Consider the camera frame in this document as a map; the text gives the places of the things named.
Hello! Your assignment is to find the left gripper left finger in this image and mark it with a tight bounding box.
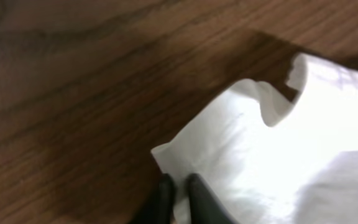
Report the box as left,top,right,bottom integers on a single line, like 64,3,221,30
129,174,176,224

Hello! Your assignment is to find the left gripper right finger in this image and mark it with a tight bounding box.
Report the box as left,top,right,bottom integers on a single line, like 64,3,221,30
186,174,234,224

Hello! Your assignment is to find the white t-shirt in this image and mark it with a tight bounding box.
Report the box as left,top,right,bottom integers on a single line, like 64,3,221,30
152,54,358,223

